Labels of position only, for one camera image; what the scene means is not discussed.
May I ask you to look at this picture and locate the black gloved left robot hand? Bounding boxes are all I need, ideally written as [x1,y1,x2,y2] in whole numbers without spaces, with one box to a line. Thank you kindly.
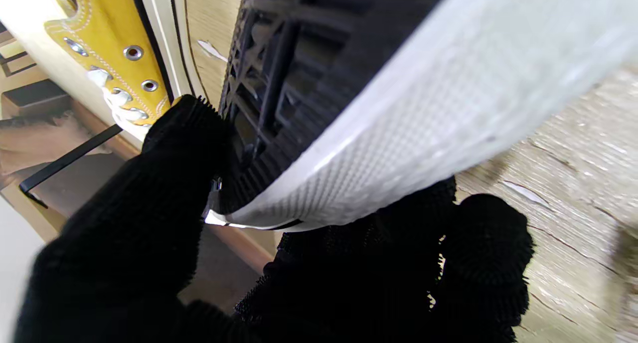
[15,95,535,343]

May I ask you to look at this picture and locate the yellow canvas sneaker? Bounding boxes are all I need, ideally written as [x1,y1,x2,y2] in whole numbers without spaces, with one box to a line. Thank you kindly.
[0,0,211,142]
[204,0,638,232]

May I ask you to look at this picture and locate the small wooden black-legged table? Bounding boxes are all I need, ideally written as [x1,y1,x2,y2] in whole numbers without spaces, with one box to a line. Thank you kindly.
[0,21,123,209]

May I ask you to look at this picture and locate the dark brown leather sofa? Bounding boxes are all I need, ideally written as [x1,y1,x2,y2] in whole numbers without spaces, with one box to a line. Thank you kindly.
[0,79,145,199]

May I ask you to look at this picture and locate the white paper scrap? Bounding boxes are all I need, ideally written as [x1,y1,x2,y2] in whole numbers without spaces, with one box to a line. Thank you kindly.
[500,179,550,207]
[197,39,228,63]

